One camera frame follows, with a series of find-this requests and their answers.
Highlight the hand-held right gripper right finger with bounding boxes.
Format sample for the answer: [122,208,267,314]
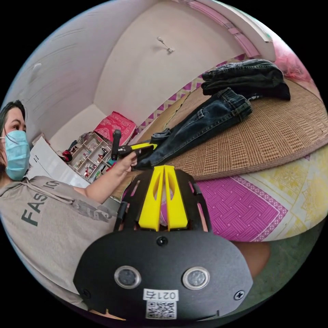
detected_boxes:
[164,165,189,232]

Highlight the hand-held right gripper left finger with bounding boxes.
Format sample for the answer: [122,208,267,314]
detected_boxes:
[138,165,165,232]

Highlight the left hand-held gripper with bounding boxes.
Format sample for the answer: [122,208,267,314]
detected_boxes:
[117,143,158,158]

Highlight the blue jeans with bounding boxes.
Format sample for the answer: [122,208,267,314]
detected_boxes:
[133,87,253,170]

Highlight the person's left forearm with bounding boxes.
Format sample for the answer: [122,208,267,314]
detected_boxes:
[76,164,128,205]

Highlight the person's left hand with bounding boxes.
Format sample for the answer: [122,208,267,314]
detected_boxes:
[115,151,138,173]

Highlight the red patterned bag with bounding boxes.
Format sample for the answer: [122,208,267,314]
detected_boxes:
[93,111,137,147]

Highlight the white shelf with small items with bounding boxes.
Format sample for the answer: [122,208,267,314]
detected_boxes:
[67,132,114,180]

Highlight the white board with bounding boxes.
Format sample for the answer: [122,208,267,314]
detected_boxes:
[28,139,91,189]

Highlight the person's body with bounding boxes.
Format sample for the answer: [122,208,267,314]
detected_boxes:
[0,100,271,321]

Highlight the bed with woven mat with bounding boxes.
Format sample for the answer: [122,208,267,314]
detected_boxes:
[110,52,328,243]

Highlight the pile of clothes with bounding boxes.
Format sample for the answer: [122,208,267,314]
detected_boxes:
[201,58,291,101]

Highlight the pink plastic bag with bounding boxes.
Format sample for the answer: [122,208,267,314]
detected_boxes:
[273,43,317,80]

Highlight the wall lamp with bulb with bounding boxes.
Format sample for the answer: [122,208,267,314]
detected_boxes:
[156,36,176,55]

